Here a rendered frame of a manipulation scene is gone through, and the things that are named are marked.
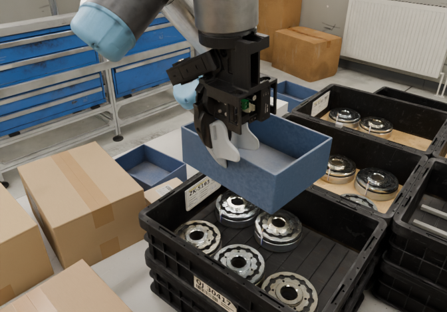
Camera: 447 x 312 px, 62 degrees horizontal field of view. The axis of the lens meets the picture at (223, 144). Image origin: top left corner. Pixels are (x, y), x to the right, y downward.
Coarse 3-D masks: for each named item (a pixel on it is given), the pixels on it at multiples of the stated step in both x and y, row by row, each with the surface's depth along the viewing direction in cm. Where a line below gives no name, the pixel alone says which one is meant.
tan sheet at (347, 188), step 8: (320, 184) 99; (328, 184) 99; (336, 184) 99; (344, 184) 99; (352, 184) 99; (336, 192) 96; (344, 192) 96; (352, 192) 96; (392, 200) 93; (384, 208) 91
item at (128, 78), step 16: (160, 16) 270; (144, 32) 267; (160, 32) 277; (176, 32) 287; (144, 48) 272; (128, 64) 268; (144, 64) 275; (160, 64) 287; (128, 80) 272; (144, 80) 282; (160, 80) 294
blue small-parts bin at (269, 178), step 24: (264, 120) 69; (288, 120) 65; (192, 144) 62; (264, 144) 71; (288, 144) 66; (312, 144) 63; (216, 168) 59; (240, 168) 55; (264, 168) 52; (288, 168) 52; (312, 168) 58; (240, 192) 57; (264, 192) 53; (288, 192) 55
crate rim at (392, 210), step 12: (312, 120) 108; (348, 132) 102; (384, 144) 97; (420, 156) 92; (420, 168) 88; (408, 180) 84; (324, 192) 80; (360, 204) 77; (396, 204) 77; (384, 216) 73
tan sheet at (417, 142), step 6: (360, 120) 130; (396, 132) 123; (402, 132) 123; (390, 138) 119; (396, 138) 119; (402, 138) 119; (408, 138) 119; (414, 138) 119; (420, 138) 119; (408, 144) 116; (414, 144) 116; (420, 144) 116; (426, 144) 116
